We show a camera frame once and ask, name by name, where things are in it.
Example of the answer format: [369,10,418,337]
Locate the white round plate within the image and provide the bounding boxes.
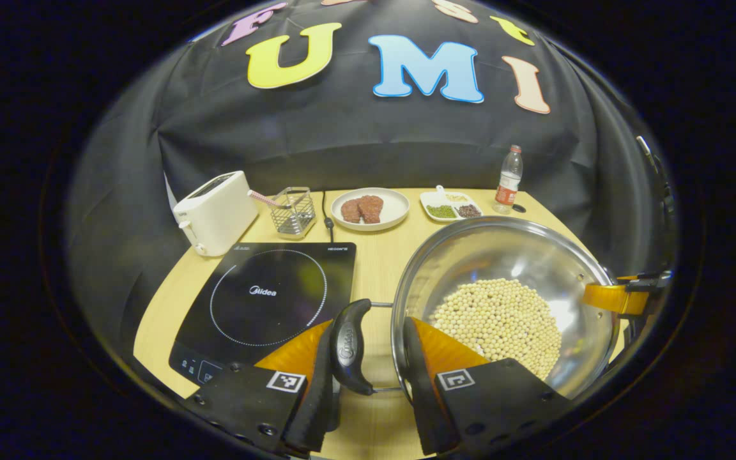
[330,187,411,232]

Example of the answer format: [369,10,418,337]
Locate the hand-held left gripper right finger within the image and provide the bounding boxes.
[403,316,576,457]

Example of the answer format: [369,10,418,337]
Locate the black backdrop cloth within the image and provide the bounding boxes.
[65,0,675,384]

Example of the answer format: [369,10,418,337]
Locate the white toaster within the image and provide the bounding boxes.
[172,170,260,257]

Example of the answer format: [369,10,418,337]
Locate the black power cable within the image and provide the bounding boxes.
[321,190,335,243]

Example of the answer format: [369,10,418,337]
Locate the wire mesh basket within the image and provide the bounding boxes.
[269,186,317,240]

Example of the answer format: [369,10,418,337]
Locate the black induction cooktop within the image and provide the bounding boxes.
[169,241,357,386]

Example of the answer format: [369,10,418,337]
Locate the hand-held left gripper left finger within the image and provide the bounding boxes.
[186,318,343,456]

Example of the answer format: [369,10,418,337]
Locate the pile of soybeans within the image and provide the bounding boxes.
[431,278,562,381]

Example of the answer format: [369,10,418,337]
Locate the white divided dish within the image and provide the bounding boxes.
[420,185,484,223]

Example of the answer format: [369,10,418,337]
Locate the plastic water bottle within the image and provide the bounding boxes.
[493,144,524,215]

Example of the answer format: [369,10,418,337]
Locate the stainless steel pot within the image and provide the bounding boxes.
[330,215,624,400]

